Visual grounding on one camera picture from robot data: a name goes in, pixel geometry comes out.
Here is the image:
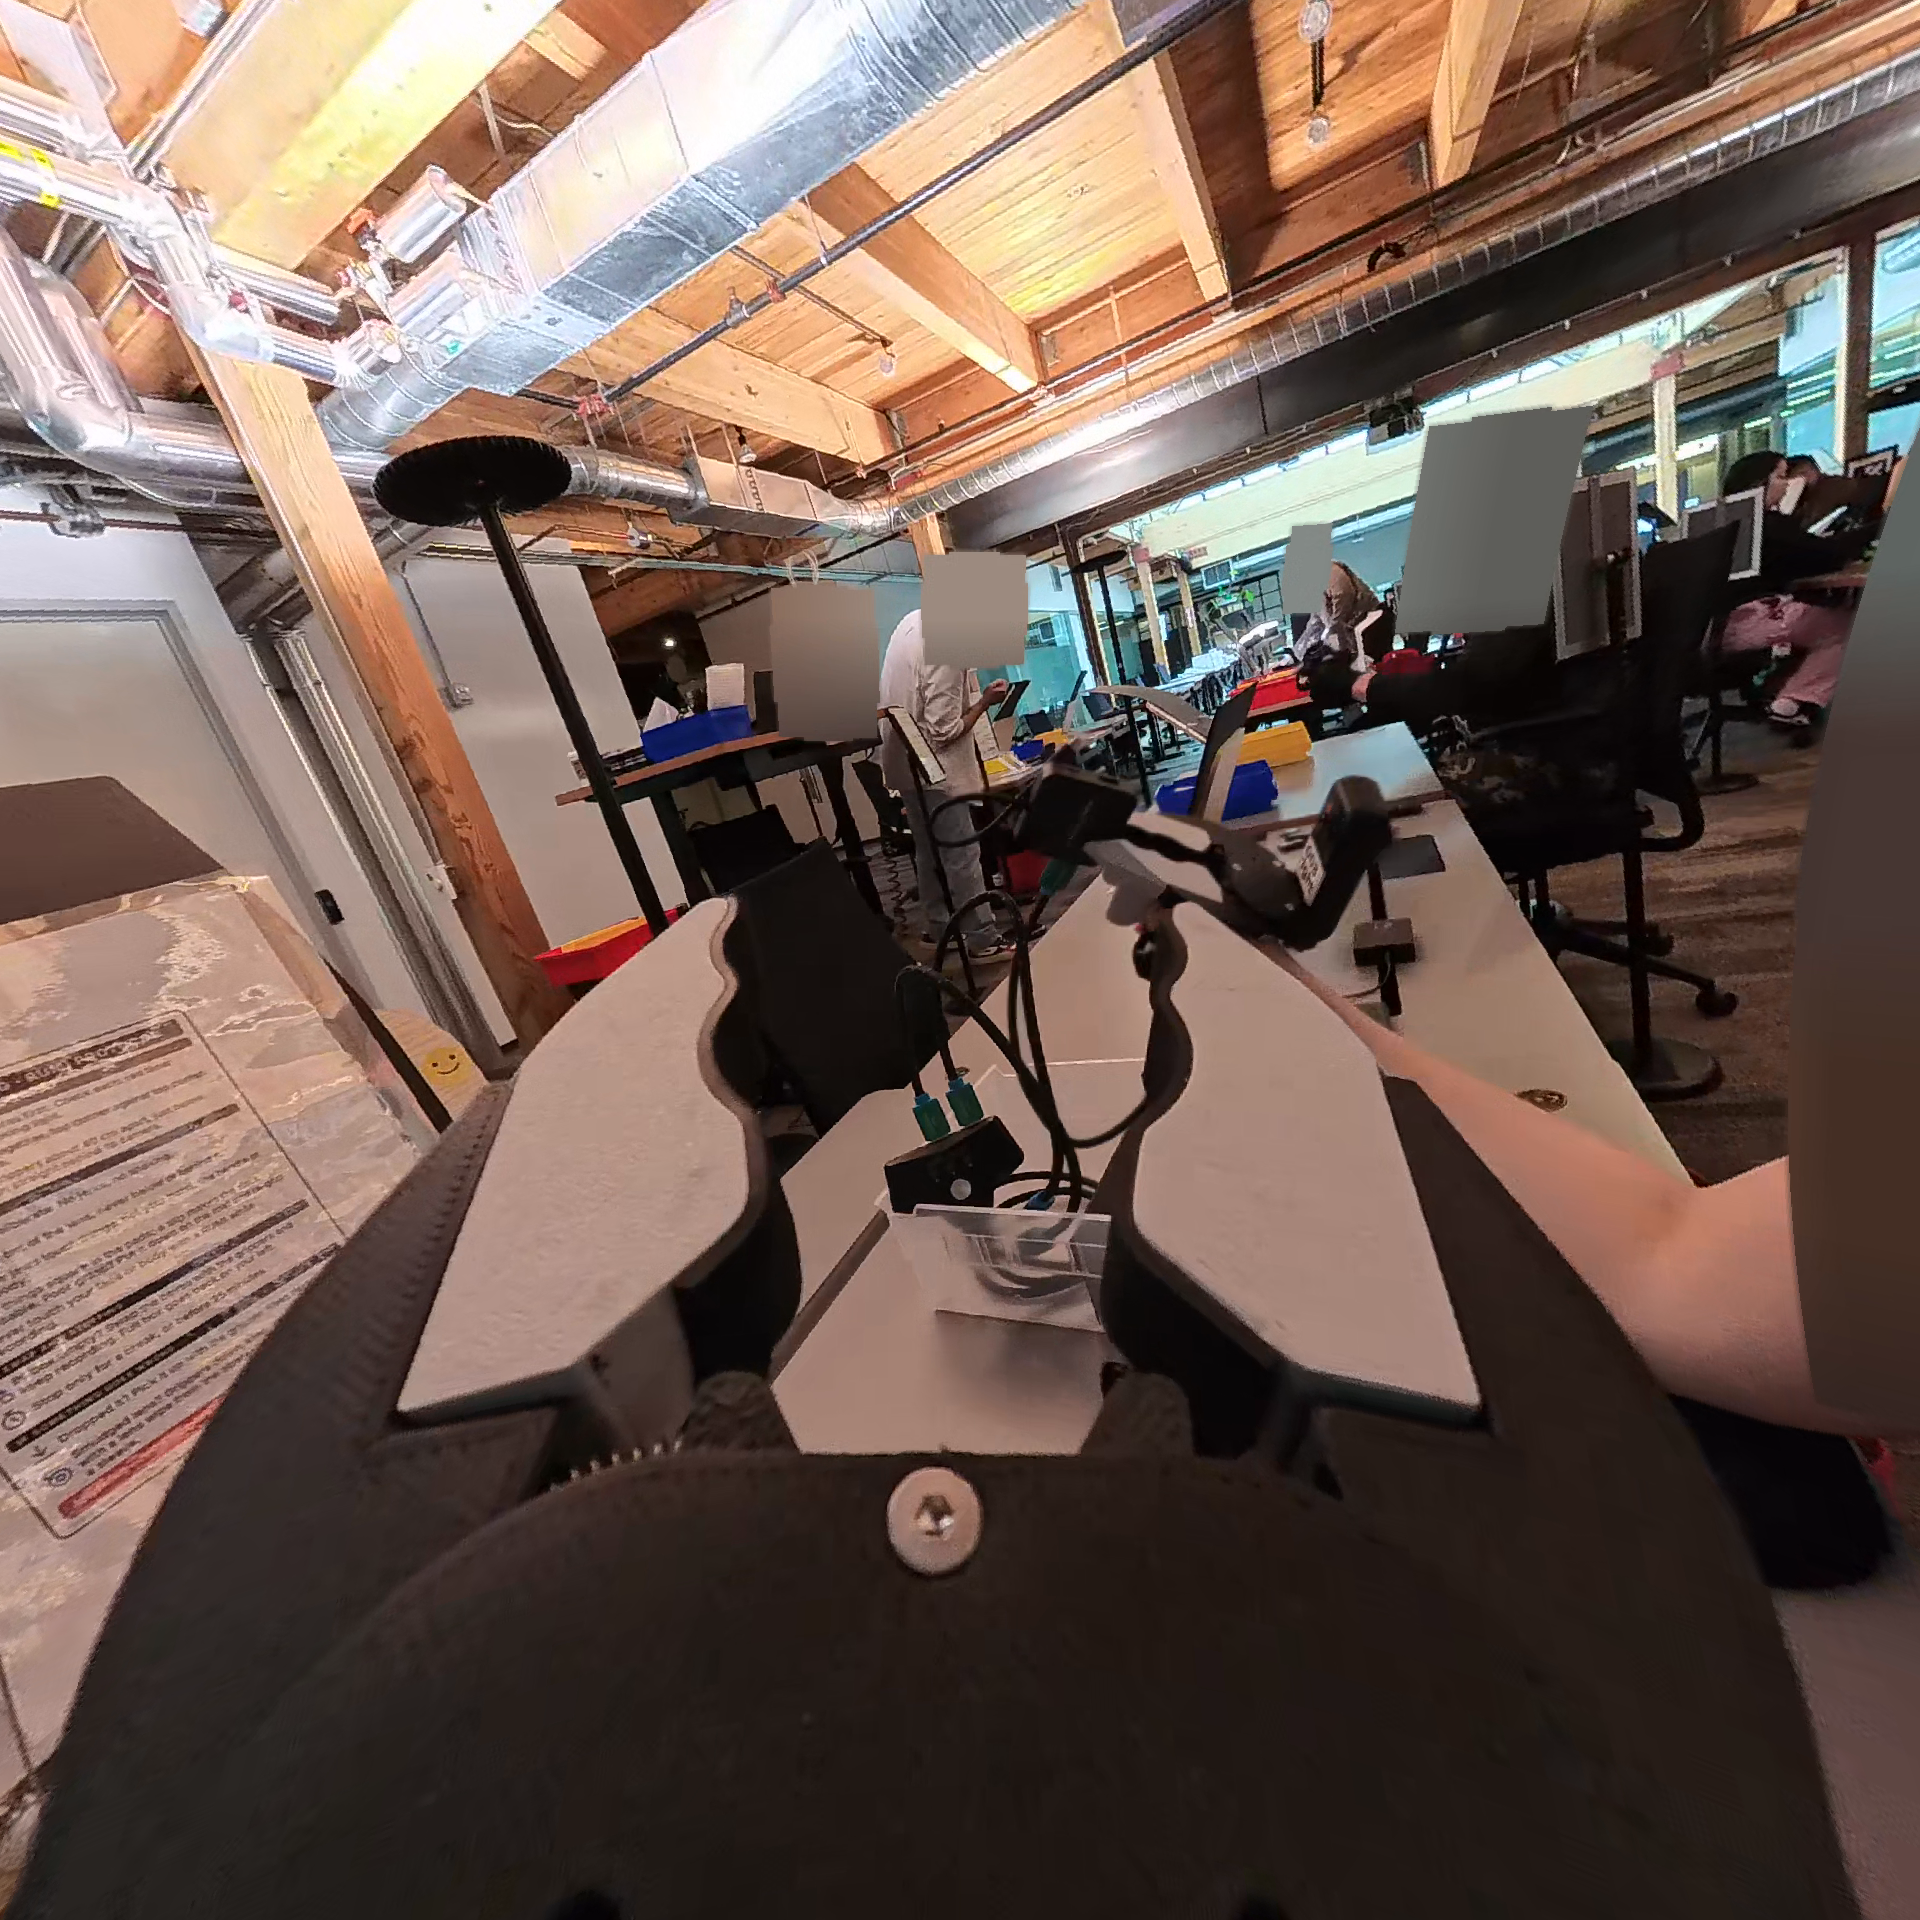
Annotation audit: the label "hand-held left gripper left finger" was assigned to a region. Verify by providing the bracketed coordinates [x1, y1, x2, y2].
[394, 893, 805, 1431]

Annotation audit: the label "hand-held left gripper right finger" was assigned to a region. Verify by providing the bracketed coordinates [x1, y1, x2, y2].
[1100, 896, 1491, 1419]

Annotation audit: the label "clear plastic bin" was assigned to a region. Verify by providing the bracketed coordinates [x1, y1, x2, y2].
[879, 1197, 1120, 1335]

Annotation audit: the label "black hdmi switch box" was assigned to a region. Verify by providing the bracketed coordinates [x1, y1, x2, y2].
[882, 1117, 1027, 1213]

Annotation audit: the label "person's right forearm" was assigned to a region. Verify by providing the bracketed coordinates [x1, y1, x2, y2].
[1295, 957, 1863, 1443]

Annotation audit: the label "red plastic bin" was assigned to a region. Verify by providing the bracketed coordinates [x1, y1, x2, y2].
[536, 912, 683, 990]

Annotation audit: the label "black office chair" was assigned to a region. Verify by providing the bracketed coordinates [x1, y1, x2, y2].
[1432, 517, 1743, 1104]
[689, 839, 951, 1133]

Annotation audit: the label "wooden standing desk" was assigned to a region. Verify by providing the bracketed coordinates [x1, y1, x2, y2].
[555, 728, 890, 938]

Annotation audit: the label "grey board with checkered edge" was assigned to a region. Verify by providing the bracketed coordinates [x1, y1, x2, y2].
[1553, 467, 1644, 662]

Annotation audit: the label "laminated instruction sign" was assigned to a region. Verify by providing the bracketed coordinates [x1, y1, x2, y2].
[0, 774, 429, 1538]

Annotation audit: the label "white framed door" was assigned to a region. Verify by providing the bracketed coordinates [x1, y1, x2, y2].
[0, 595, 324, 902]

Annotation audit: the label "black floor lamp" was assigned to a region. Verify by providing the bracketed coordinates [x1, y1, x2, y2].
[373, 439, 676, 935]

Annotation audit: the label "silver insulated pipes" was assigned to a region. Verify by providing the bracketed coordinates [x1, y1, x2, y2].
[0, 65, 407, 481]

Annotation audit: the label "wooden post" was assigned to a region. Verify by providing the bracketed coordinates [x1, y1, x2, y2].
[193, 345, 564, 1050]

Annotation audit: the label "silver rectangular air duct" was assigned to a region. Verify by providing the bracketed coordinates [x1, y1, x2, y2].
[320, 0, 1120, 453]

